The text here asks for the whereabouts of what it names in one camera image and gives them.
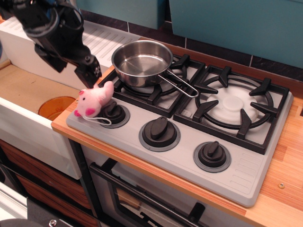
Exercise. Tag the stainless steel pan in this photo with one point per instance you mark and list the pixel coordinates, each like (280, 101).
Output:
(145, 63)

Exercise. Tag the grey toy stove top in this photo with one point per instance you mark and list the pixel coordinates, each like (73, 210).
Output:
(240, 182)

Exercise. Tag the black oven door handle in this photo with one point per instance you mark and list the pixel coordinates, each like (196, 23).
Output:
(105, 172)

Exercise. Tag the black stove knob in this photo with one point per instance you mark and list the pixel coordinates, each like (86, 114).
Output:
(159, 135)
(212, 157)
(113, 115)

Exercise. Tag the black right stove knob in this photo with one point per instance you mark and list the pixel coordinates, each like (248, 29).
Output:
(212, 157)

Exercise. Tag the pink stuffed pig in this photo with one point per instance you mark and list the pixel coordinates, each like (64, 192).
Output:
(92, 100)

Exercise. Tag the white toy sink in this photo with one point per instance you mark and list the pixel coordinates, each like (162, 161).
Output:
(27, 82)

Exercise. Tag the black right burner grate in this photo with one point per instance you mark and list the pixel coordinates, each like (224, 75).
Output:
(236, 108)

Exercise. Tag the black middle stove knob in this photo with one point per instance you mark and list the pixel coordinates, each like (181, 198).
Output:
(159, 135)

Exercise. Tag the black burner grate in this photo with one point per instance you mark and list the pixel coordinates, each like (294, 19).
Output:
(163, 98)
(236, 108)

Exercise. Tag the toy oven door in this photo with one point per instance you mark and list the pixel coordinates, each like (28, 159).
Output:
(138, 214)

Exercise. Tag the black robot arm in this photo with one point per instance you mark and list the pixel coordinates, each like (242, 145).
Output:
(33, 13)

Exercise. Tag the wooden drawer front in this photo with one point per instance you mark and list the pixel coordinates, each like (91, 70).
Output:
(46, 185)

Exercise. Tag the orange plastic plate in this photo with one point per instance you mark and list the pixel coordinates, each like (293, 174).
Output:
(52, 108)

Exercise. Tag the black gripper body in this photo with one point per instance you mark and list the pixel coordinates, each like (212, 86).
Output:
(62, 36)

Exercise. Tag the black left burner grate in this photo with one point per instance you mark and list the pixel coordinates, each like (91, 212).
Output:
(163, 98)

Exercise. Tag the black left stove knob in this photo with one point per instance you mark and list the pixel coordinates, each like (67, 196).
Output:
(113, 115)

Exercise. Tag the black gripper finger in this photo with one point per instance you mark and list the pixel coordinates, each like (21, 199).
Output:
(55, 63)
(88, 71)

